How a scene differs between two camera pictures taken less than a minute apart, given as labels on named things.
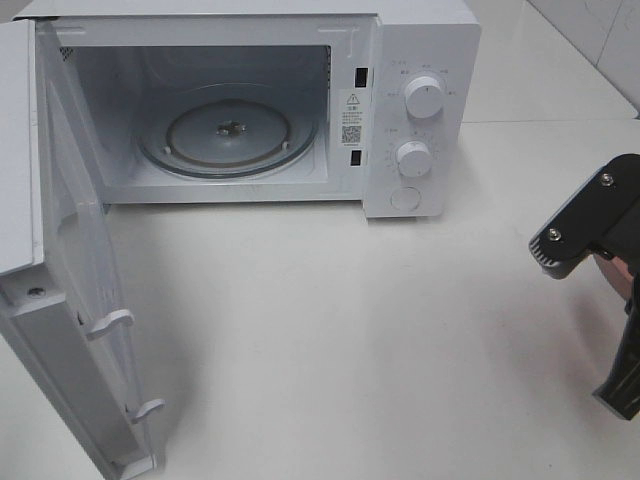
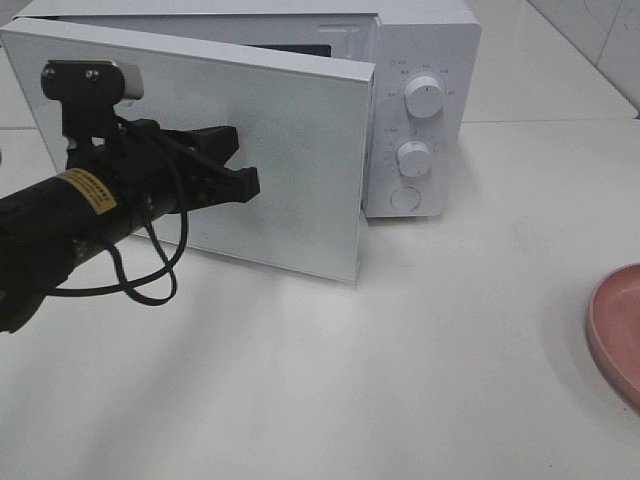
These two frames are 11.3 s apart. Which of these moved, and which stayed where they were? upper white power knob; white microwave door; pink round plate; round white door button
Moved: pink round plate; white microwave door
Stayed: round white door button; upper white power knob
